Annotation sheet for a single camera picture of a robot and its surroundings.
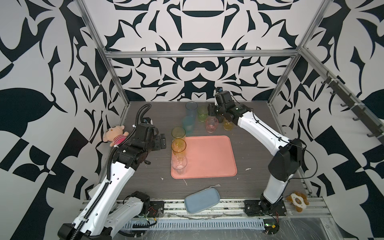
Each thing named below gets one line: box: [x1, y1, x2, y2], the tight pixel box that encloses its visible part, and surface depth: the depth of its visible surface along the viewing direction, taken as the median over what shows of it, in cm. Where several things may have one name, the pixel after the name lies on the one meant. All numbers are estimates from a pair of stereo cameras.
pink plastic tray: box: [171, 135, 238, 180], surface depth 92 cm
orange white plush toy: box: [286, 191, 310, 213], surface depth 76 cm
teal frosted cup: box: [182, 116, 195, 137], surface depth 101 cm
